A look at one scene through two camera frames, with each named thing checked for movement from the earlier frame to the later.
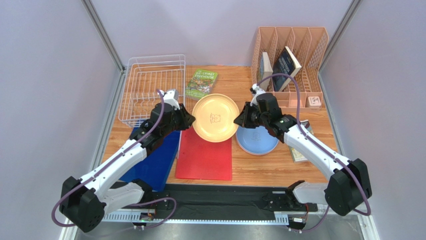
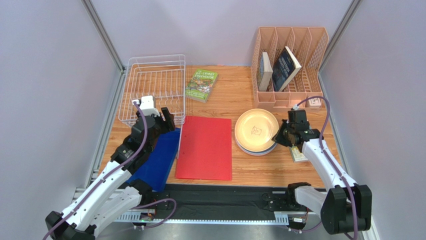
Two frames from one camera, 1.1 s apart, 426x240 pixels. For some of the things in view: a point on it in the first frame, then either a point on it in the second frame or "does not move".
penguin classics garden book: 296,157 does not move
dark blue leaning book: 287,64 does not move
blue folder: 155,167 does not move
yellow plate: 214,114 -> 255,129
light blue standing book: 266,70 does not move
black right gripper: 244,117 -> 285,133
